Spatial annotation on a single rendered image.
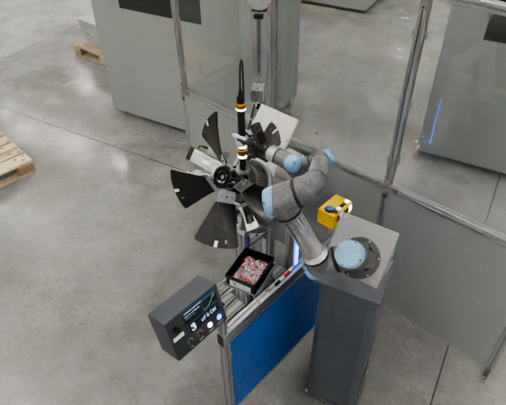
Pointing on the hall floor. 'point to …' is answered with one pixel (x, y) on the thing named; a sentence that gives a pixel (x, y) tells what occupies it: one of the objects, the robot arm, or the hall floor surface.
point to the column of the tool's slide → (261, 58)
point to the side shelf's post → (288, 250)
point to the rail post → (226, 374)
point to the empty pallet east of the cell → (2, 159)
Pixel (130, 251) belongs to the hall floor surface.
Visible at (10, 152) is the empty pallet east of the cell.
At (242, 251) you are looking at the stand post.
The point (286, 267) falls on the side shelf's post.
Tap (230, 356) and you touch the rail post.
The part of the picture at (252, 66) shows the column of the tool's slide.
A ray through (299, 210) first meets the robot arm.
